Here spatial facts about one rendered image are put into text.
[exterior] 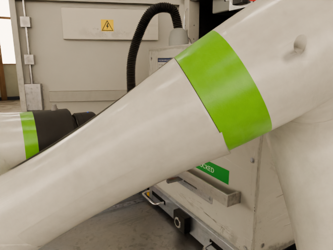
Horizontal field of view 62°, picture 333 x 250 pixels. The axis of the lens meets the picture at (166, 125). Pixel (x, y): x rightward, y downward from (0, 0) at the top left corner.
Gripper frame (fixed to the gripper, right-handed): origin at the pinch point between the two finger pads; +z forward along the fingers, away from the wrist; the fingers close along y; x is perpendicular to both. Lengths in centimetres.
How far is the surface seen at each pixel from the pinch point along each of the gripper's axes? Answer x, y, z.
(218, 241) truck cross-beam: -31.6, 0.5, 12.3
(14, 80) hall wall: -49, -1114, 10
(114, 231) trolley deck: -38.1, -26.5, -5.1
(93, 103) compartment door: -4, -63, 1
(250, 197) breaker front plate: -16.4, 8.5, 13.5
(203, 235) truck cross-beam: -33.2, -5.4, 12.3
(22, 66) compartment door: 11, -69, -23
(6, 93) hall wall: -93, -1105, -20
